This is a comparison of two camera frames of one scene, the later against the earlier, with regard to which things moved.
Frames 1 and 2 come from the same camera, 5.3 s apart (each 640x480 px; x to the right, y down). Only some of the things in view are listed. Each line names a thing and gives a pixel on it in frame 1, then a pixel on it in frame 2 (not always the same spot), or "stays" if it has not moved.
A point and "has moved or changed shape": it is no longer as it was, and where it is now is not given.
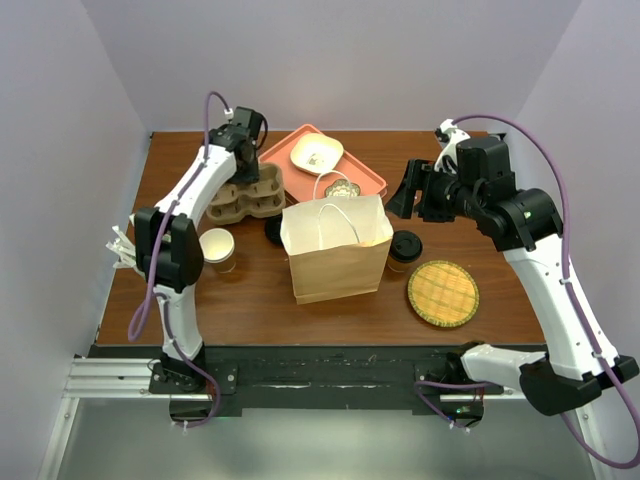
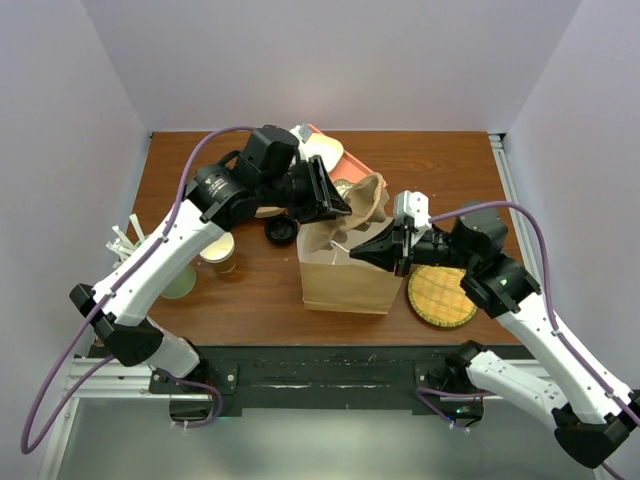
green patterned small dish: x=342 y=188 stays
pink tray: x=299 y=185 -> x=348 y=168
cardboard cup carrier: x=233 y=202 has moved or changed shape
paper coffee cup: x=218 y=249 stays
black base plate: x=302 y=379 stays
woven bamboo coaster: x=443 y=293 stays
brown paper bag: x=333 y=244 has moved or changed shape
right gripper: x=419 y=174 -> x=393 y=247
